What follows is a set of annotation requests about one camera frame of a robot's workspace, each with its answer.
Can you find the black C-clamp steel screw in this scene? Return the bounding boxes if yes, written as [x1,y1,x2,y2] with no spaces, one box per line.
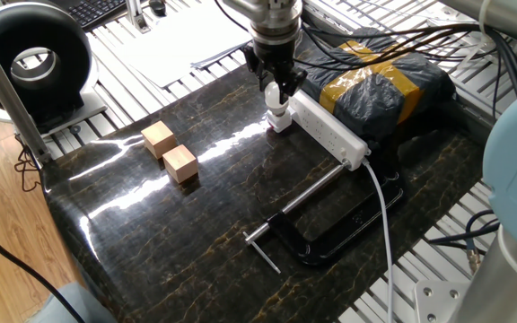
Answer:
[242,160,406,275]

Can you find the blue and black cables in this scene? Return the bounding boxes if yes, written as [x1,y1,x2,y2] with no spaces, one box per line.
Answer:
[426,208,501,275]

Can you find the silver perforated plate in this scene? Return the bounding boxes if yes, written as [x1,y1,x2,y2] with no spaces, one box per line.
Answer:
[428,6,488,46]

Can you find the black keyboard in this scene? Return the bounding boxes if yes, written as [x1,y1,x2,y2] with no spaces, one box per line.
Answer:
[49,0,130,31]

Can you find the black round ring device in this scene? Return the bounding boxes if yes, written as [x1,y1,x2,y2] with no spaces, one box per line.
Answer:
[0,2,108,136]

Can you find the light wooden cube block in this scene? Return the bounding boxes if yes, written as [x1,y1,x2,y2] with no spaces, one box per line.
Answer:
[162,143,199,184]
[140,119,178,161]

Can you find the black wrapped package yellow tape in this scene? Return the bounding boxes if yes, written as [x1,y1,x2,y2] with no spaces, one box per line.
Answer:
[294,26,457,143]

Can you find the dark tangled wires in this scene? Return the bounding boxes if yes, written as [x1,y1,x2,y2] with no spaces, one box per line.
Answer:
[13,133,40,193]

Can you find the light blue seat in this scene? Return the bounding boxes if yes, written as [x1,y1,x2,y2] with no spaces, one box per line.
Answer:
[24,281,117,323]

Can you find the silver robot mounting plate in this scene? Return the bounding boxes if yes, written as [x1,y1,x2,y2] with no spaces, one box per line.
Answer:
[414,280,473,323]

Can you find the white power strip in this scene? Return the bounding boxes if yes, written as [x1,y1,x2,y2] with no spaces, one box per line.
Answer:
[287,89,371,171]

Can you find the silver stand post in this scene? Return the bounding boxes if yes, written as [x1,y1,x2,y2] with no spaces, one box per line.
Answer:
[125,0,153,34]

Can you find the aluminium frame post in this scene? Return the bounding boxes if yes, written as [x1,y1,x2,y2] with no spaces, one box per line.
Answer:
[0,17,54,166]

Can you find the white paper sheet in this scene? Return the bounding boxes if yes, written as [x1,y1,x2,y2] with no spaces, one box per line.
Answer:
[118,0,253,89]

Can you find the white power strip cable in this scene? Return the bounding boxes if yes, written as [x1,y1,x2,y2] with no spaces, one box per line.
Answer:
[360,159,397,323]

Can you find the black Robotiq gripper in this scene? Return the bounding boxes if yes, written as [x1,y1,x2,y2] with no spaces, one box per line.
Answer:
[241,39,309,105]

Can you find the white plug-in bulb holder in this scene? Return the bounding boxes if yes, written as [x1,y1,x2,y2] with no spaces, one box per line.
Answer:
[266,109,294,135]

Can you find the black computer mouse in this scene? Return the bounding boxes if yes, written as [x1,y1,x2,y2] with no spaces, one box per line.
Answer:
[147,0,169,18]

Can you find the black floor cable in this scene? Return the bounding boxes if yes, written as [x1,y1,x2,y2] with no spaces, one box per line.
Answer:
[0,216,87,323]

